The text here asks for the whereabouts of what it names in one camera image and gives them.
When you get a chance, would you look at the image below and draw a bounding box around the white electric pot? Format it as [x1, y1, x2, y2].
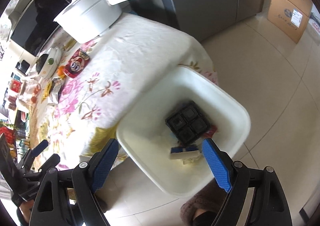
[54, 0, 129, 44]

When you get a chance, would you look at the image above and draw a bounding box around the red cartoon can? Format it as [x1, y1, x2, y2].
[63, 49, 90, 78]

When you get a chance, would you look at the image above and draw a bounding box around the white plastic bin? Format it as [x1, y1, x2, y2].
[116, 66, 251, 198]

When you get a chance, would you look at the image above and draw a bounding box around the yellow snack wrapper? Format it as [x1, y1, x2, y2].
[41, 80, 53, 102]

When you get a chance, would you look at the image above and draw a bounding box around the person left hand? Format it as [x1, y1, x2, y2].
[19, 200, 34, 225]

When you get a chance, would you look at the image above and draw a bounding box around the lower cardboard box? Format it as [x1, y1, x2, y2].
[267, 0, 309, 44]

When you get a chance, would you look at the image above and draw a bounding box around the black plastic tray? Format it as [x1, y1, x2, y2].
[165, 101, 211, 147]

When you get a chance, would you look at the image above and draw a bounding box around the blue biscuit box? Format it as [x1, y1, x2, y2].
[169, 145, 201, 160]

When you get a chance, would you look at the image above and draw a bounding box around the orange mandarin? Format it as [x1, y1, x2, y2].
[57, 66, 66, 78]

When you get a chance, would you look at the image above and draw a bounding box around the brown slipper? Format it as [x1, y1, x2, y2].
[180, 179, 227, 225]

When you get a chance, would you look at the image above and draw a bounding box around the floral tablecloth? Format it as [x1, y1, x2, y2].
[29, 13, 218, 170]

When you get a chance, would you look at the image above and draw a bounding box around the white bowl stack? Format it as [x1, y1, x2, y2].
[38, 47, 62, 79]

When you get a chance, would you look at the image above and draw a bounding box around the black microwave oven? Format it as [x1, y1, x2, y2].
[9, 0, 71, 56]

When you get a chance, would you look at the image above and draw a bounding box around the dark green squash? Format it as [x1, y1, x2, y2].
[36, 53, 48, 74]

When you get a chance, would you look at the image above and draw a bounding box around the plastic bag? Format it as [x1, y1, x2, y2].
[48, 77, 65, 106]

